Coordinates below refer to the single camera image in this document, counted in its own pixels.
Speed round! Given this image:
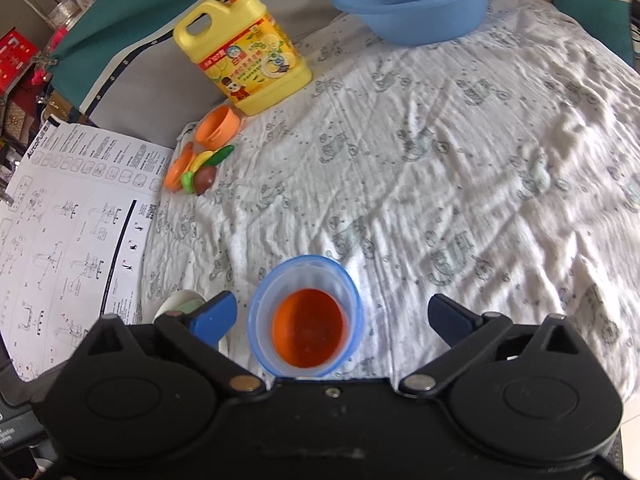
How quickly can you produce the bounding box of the white printed blanket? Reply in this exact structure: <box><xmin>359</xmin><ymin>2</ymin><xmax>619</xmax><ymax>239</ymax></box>
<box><xmin>140</xmin><ymin>0</ymin><xmax>640</xmax><ymax>411</ymax></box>

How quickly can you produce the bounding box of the small orange bowl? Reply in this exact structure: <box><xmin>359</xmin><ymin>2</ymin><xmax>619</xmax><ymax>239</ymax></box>
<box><xmin>272</xmin><ymin>289</ymin><xmax>349</xmax><ymax>368</ymax></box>

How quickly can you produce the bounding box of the large blue basin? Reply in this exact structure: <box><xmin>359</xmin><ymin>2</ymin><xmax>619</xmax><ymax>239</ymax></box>
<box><xmin>330</xmin><ymin>0</ymin><xmax>503</xmax><ymax>48</ymax></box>

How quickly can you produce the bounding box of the red box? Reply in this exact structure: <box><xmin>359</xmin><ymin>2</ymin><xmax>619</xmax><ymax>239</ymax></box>
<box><xmin>0</xmin><ymin>30</ymin><xmax>40</xmax><ymax>95</ymax></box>

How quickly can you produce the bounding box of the white printed instruction sheet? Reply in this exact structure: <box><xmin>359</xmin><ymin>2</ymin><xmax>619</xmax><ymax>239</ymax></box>
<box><xmin>0</xmin><ymin>121</ymin><xmax>174</xmax><ymax>382</ymax></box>

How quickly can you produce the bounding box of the small orange plate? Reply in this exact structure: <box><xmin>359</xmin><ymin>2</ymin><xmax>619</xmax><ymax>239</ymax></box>
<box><xmin>164</xmin><ymin>142</ymin><xmax>197</xmax><ymax>192</ymax></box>

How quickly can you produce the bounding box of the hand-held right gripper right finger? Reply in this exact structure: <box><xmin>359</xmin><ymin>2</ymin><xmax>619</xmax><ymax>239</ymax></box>
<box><xmin>400</xmin><ymin>294</ymin><xmax>583</xmax><ymax>396</ymax></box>

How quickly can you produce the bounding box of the pale yellow round plate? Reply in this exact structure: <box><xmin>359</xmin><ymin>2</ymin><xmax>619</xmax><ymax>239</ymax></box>
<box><xmin>154</xmin><ymin>288</ymin><xmax>232</xmax><ymax>357</ymax></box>

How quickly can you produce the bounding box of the brown toy fruit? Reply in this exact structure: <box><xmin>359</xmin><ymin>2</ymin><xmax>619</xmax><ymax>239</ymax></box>
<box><xmin>194</xmin><ymin>167</ymin><xmax>217</xmax><ymax>196</ymax></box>

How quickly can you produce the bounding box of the blue translucent bowl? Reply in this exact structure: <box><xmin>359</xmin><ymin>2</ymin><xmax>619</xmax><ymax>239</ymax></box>
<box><xmin>246</xmin><ymin>255</ymin><xmax>363</xmax><ymax>378</ymax></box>

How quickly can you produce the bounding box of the yellow detergent pump bottle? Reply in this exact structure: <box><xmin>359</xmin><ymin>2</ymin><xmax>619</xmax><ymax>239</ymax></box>
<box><xmin>172</xmin><ymin>0</ymin><xmax>314</xmax><ymax>117</ymax></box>

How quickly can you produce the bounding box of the grey and teal bedsheet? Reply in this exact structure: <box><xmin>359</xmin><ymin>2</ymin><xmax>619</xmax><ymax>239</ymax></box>
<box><xmin>50</xmin><ymin>0</ymin><xmax>361</xmax><ymax>133</ymax></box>

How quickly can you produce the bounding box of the cluttered storage shelf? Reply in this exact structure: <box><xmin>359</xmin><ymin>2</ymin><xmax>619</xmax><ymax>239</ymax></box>
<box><xmin>0</xmin><ymin>0</ymin><xmax>93</xmax><ymax>206</ymax></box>

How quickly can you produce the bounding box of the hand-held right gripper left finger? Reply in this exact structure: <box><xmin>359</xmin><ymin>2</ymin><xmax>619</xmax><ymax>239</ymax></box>
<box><xmin>75</xmin><ymin>291</ymin><xmax>268</xmax><ymax>396</ymax></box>

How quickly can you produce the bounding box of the orange plastic cup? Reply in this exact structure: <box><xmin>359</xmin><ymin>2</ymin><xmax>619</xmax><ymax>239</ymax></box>
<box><xmin>194</xmin><ymin>105</ymin><xmax>245</xmax><ymax>151</ymax></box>

